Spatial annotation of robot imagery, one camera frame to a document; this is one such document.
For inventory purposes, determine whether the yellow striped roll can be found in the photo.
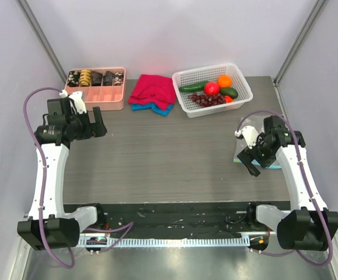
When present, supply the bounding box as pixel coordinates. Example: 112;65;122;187
79;69;92;87

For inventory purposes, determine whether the clear zip top bag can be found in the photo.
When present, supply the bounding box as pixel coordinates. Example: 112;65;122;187
233;114;281;169

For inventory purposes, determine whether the black patterned roll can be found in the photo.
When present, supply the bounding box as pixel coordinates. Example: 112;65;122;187
103;71;114;86

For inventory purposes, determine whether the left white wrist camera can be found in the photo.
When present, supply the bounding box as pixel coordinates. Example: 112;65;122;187
59;90;87;114

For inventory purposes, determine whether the red folded cloth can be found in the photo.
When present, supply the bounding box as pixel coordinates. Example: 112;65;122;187
128;74;176;111

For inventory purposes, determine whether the red apple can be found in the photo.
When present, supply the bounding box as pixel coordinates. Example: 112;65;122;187
203;82;220;95

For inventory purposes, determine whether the dark brown roll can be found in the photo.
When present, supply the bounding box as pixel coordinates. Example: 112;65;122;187
91;71;103;86

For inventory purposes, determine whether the green cucumber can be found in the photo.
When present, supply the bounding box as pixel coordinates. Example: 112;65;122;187
179;81;208;93

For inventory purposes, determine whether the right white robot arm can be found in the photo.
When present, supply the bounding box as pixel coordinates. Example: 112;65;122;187
235;114;338;251

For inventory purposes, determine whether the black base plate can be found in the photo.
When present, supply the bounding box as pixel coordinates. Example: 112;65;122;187
63;201;292;239

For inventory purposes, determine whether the blue folded cloth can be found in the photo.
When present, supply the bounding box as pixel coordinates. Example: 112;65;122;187
131;103;173;117

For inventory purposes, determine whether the white plastic basket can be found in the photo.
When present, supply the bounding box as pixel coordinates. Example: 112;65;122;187
172;63;253;118

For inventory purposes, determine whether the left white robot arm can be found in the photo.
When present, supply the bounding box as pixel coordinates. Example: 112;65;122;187
17;107;107;251

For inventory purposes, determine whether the orange fruit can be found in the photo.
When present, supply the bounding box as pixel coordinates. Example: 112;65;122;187
217;75;232;88

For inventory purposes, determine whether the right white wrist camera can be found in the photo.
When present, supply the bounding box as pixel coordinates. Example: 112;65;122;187
235;125;259;149

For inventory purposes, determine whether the white slotted cable duct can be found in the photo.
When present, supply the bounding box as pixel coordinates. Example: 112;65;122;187
76;234;250;249

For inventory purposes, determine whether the purple grape bunch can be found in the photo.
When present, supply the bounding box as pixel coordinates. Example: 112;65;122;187
187;93;226;108

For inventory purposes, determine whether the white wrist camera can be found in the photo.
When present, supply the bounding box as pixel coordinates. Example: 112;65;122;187
235;125;259;149
59;90;87;114

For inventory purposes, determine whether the red pepper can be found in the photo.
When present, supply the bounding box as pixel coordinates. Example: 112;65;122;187
224;96;234;103

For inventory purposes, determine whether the floral end roll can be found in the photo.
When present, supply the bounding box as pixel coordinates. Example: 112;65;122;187
113;71;124;86

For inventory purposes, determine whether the green avocado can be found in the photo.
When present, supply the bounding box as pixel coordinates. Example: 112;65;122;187
219;87;238;99

